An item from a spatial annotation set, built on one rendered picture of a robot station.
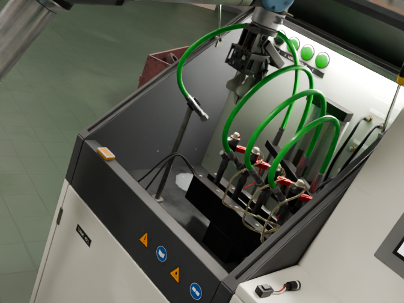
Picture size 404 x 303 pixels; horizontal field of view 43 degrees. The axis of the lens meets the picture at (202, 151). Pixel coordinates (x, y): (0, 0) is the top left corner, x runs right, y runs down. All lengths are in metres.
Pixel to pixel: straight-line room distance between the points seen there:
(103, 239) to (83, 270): 0.15
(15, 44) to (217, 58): 0.77
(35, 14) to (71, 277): 0.86
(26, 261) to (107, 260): 1.09
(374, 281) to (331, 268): 0.10
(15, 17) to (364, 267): 0.91
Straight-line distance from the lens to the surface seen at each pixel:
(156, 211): 1.29
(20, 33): 1.10
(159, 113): 1.64
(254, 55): 1.25
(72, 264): 1.64
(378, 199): 1.21
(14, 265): 2.49
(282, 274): 1.21
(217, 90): 1.76
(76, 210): 1.58
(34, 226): 2.74
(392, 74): 1.45
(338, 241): 1.24
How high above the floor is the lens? 1.61
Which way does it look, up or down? 23 degrees down
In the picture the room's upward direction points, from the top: 22 degrees clockwise
